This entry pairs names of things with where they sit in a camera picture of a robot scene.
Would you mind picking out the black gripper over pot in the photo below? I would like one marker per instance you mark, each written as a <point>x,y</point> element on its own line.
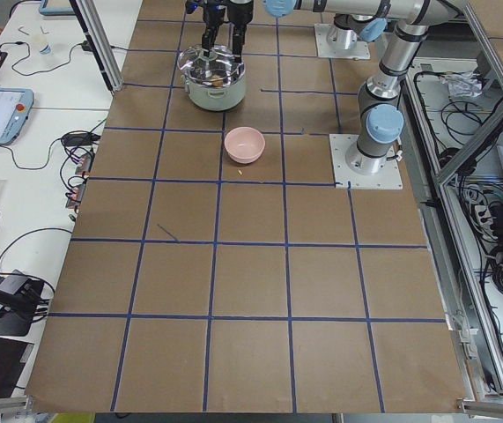
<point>240,10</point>

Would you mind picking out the black gripper with egg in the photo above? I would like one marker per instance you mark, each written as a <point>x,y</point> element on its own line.
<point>213,14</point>

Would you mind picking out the glass pot lid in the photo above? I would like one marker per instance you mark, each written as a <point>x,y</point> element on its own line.
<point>202,70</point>

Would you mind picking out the brown egg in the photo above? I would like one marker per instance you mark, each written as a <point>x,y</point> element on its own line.
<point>217,82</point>

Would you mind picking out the pink bowl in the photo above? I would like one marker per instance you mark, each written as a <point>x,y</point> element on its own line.
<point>244,145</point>

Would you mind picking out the black power adapter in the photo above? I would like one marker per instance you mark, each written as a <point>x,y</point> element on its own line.
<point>79,139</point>

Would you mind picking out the paper cup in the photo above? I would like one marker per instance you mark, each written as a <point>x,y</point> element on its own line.
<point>41,44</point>

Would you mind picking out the blue teach pendant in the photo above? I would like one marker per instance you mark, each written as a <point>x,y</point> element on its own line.
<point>15,107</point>
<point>51,8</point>

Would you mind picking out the brown paper table mat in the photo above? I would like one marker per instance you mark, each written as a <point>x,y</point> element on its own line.
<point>193,283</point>

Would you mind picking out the crumpled silver foil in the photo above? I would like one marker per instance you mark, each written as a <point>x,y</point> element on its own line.
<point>463,85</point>

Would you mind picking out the aluminium frame post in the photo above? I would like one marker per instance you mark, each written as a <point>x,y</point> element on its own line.
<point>91,25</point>

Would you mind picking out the black camera stand base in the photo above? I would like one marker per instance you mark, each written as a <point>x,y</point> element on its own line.
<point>20,304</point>

